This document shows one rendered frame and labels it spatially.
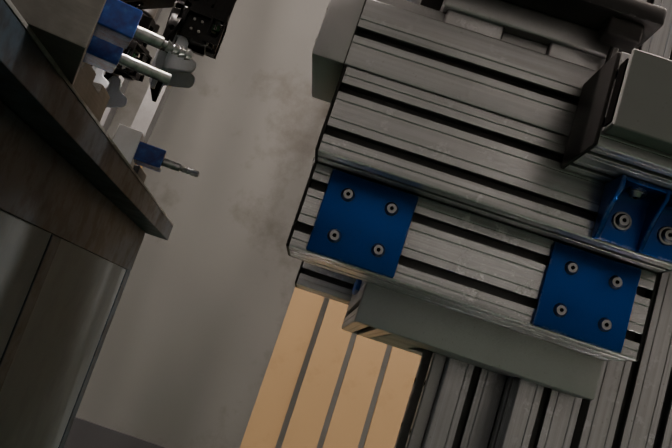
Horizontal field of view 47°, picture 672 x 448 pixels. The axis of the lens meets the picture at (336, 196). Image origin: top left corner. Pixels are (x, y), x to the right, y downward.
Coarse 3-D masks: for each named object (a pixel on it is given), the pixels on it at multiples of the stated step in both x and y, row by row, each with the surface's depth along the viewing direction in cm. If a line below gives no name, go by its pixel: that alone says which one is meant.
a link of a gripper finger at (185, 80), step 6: (168, 72) 121; (174, 72) 121; (180, 72) 122; (174, 78) 122; (180, 78) 122; (186, 78) 122; (192, 78) 122; (156, 84) 120; (162, 84) 121; (168, 84) 122; (174, 84) 122; (180, 84) 122; (186, 84) 122; (192, 84) 122; (150, 90) 120; (156, 90) 120; (156, 96) 120
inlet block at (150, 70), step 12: (96, 48) 78; (108, 48) 78; (120, 48) 78; (84, 60) 80; (96, 60) 79; (108, 60) 78; (120, 60) 80; (132, 60) 80; (144, 72) 81; (156, 72) 81
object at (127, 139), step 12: (120, 132) 113; (132, 132) 113; (120, 144) 112; (132, 144) 113; (144, 144) 113; (132, 156) 112; (144, 156) 113; (156, 156) 114; (156, 168) 115; (180, 168) 116
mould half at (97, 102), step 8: (88, 64) 100; (80, 72) 98; (88, 72) 101; (80, 80) 99; (88, 80) 102; (80, 88) 100; (88, 88) 103; (104, 88) 110; (88, 96) 104; (96, 96) 108; (104, 96) 112; (88, 104) 105; (96, 104) 109; (104, 104) 113; (96, 112) 110
